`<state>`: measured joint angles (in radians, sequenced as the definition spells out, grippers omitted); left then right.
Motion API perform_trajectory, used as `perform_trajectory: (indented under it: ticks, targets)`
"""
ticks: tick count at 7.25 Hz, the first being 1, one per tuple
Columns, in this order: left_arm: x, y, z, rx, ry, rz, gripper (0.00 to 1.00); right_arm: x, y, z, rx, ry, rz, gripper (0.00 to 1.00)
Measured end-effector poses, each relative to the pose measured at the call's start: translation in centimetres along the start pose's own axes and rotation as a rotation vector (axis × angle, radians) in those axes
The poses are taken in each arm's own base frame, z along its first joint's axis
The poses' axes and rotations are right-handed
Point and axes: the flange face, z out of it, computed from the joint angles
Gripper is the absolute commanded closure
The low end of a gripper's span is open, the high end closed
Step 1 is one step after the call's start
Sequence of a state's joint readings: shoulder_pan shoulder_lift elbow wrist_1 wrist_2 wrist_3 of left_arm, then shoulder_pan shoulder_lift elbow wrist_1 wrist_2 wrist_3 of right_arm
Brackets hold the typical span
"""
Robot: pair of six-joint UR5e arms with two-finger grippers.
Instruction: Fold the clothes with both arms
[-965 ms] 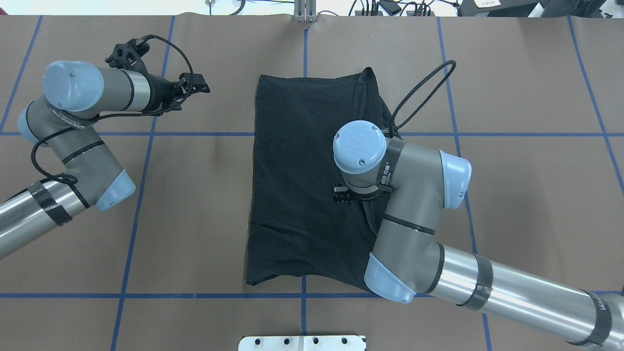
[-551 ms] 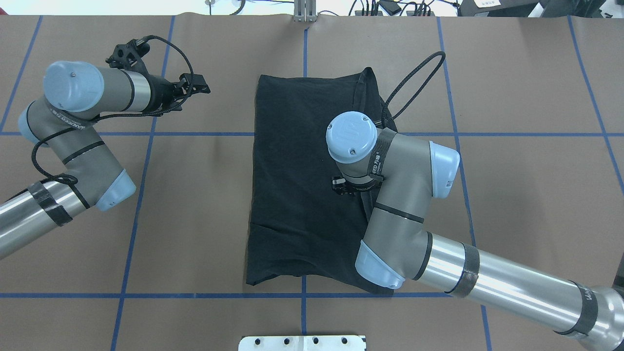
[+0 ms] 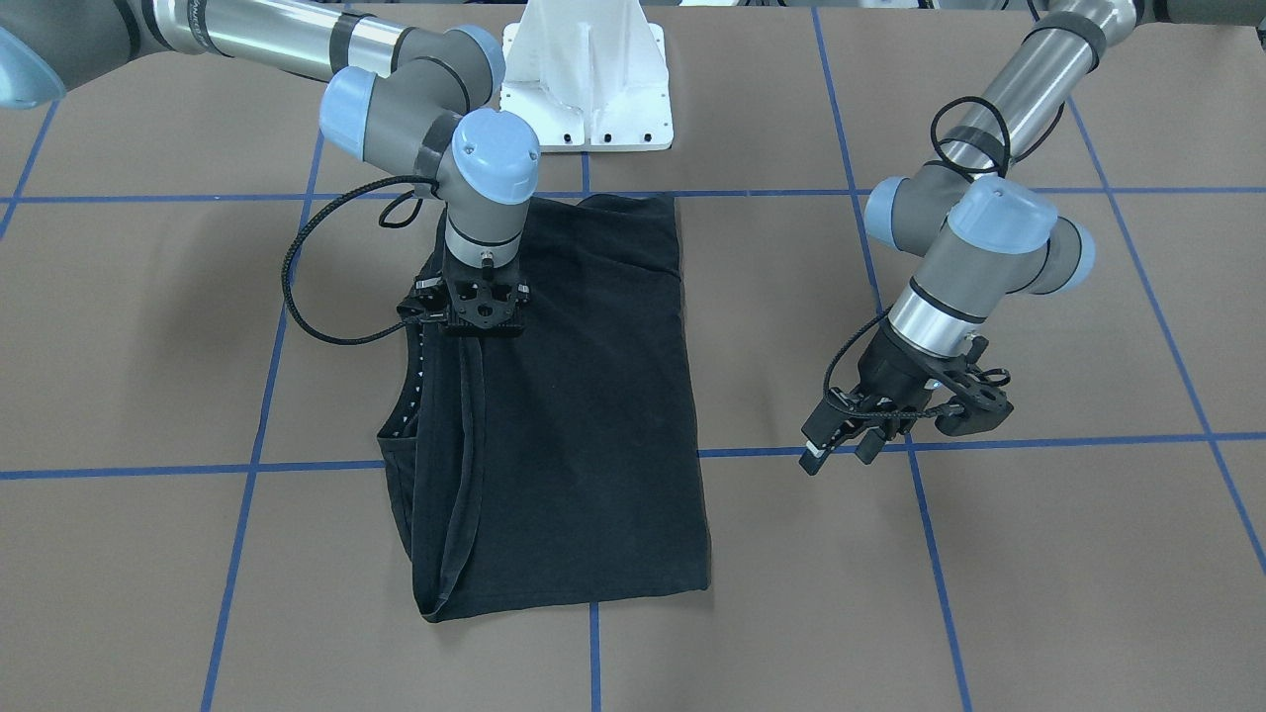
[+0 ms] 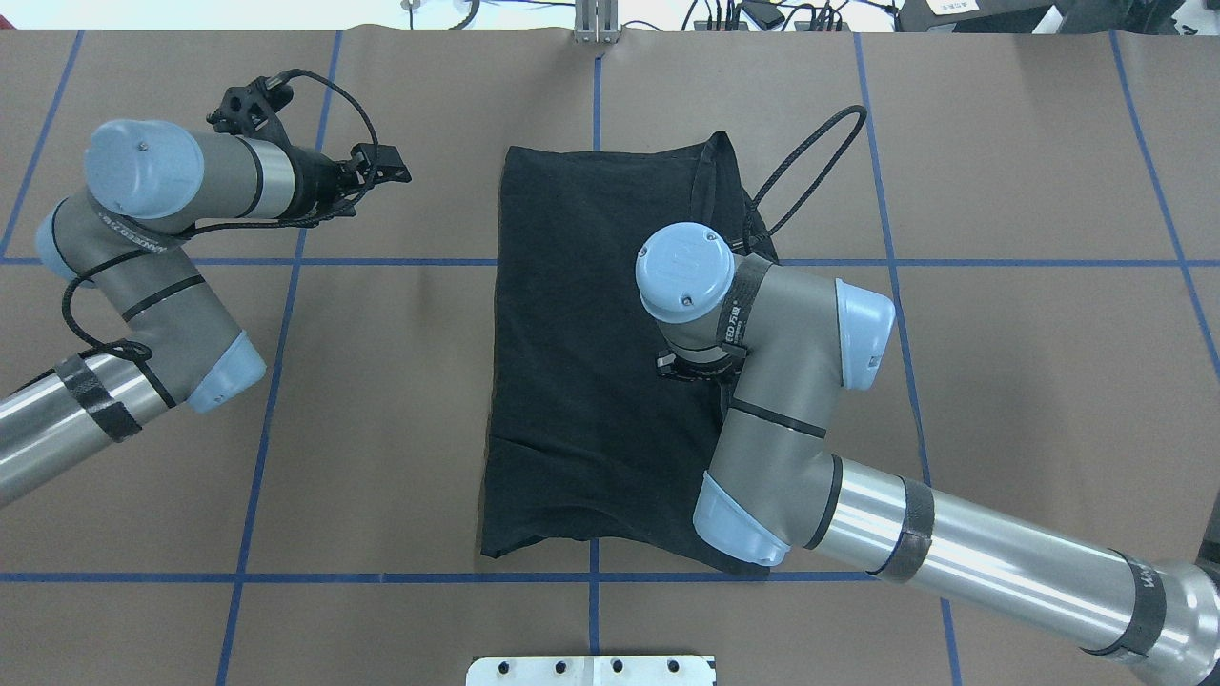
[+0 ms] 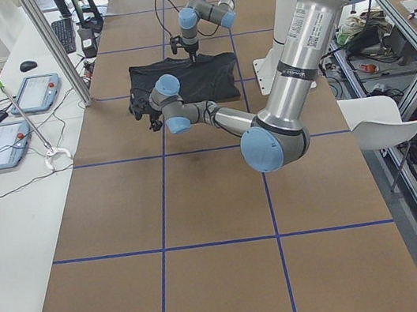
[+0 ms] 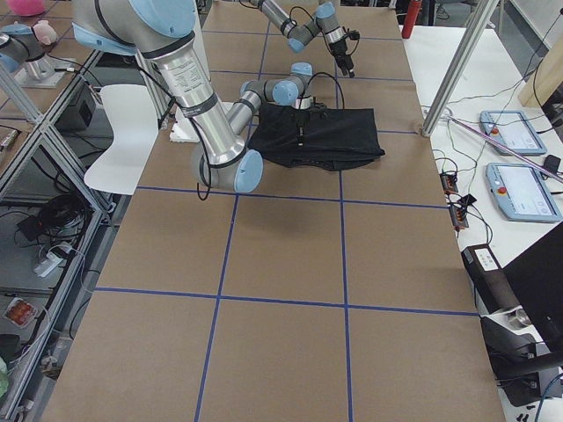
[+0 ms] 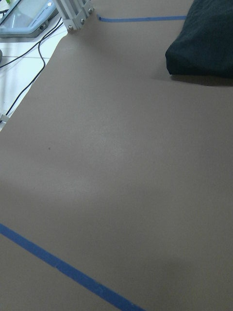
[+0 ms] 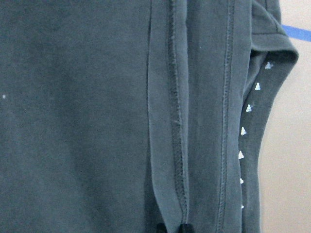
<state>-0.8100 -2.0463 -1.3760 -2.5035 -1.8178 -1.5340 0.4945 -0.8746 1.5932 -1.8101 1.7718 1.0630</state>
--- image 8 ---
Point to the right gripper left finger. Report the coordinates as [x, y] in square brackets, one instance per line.
[161, 228]

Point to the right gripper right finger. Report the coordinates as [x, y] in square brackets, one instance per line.
[186, 228]

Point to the black printed t-shirt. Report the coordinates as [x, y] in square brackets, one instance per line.
[117, 115]

